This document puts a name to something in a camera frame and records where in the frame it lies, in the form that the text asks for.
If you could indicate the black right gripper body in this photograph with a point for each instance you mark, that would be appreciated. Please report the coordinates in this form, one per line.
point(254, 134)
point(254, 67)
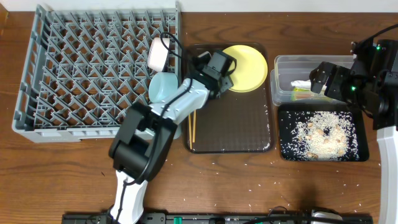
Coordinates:
point(343, 86)

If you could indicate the yellow plate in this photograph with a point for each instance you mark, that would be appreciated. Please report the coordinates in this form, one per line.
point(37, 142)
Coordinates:
point(251, 71)

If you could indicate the white napkin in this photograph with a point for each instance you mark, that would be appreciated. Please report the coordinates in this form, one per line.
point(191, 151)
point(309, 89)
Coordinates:
point(301, 84)

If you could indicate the wooden chopstick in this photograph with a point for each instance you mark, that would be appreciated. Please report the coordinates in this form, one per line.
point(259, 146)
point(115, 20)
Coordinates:
point(194, 126)
point(190, 131)

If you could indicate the green snack wrapper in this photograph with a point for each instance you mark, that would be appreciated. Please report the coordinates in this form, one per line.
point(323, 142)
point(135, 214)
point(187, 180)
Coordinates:
point(305, 94)

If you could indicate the light blue bowl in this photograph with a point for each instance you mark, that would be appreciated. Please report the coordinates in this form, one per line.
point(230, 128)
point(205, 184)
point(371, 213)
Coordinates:
point(162, 85)

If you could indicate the pink bowl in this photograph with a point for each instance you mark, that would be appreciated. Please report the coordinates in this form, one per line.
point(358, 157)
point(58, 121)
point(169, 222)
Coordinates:
point(158, 54)

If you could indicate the rice and nuts waste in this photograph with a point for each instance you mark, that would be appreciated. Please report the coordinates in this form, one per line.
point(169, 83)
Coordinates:
point(318, 136)

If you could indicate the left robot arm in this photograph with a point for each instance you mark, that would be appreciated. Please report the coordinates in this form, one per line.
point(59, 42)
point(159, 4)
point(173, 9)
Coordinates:
point(141, 145)

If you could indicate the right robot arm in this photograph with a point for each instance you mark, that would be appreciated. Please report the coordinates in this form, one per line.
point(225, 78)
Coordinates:
point(370, 85)

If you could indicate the black waste tray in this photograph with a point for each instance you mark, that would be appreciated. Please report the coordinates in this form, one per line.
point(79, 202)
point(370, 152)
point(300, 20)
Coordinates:
point(358, 122)

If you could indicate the grey dishwasher rack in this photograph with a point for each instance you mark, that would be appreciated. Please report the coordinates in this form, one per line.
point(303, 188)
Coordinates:
point(84, 69)

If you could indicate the brown serving tray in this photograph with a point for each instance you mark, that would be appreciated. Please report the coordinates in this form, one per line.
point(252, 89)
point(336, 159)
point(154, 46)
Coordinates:
point(236, 122)

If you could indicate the clear plastic bin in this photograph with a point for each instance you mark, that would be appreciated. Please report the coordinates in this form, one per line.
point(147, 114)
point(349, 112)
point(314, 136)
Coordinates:
point(288, 68)

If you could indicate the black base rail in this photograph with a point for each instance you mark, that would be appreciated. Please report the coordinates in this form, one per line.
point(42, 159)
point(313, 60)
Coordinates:
point(161, 218)

